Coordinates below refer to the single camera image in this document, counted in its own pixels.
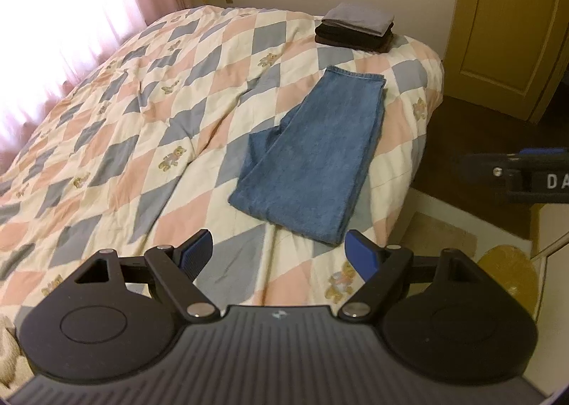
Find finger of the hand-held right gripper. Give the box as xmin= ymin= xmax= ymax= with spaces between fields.
xmin=452 ymin=152 xmax=512 ymax=187

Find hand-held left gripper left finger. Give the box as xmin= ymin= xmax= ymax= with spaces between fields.
xmin=73 ymin=229 xmax=220 ymax=324

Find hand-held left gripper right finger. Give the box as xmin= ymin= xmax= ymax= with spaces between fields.
xmin=339 ymin=229 xmax=490 ymax=324

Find blue denim jeans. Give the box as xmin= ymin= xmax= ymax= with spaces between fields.
xmin=228 ymin=65 xmax=387 ymax=246

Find beige floor rug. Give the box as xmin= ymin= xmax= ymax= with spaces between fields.
xmin=400 ymin=211 xmax=478 ymax=268

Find yellow round stool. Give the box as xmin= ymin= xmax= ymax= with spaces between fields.
xmin=477 ymin=244 xmax=539 ymax=323

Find tan wooden door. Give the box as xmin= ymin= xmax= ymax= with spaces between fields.
xmin=443 ymin=0 xmax=569 ymax=123

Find bed with checkered quilt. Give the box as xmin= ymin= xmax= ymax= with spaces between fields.
xmin=0 ymin=5 xmax=445 ymax=321

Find brown folded cloth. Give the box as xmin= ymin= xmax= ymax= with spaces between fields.
xmin=315 ymin=34 xmax=394 ymax=54

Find black folded cloth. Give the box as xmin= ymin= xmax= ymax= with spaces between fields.
xmin=315 ymin=22 xmax=394 ymax=46

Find grey folded cloth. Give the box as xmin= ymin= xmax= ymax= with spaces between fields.
xmin=321 ymin=2 xmax=395 ymax=38

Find fluffy beige carpet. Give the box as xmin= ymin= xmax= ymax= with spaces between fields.
xmin=0 ymin=314 xmax=30 ymax=372

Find pink curtain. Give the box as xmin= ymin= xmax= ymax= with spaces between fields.
xmin=0 ymin=0 xmax=196 ymax=174

